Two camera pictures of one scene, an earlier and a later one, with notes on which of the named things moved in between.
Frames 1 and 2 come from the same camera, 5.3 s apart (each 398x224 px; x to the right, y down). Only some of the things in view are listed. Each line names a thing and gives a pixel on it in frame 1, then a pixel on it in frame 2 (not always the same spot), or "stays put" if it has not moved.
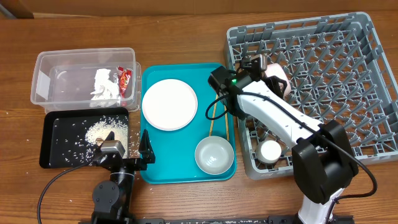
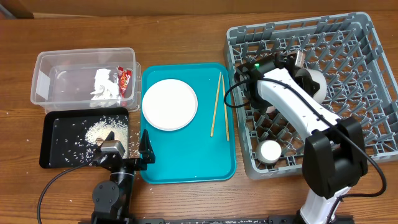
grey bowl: x=214 y=155 → x=321 y=93
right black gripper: x=273 y=82 → x=304 y=80
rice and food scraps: x=98 y=131 stays put
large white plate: x=170 y=104 stays put
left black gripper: x=145 y=152 stays put
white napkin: x=106 y=93 stays put
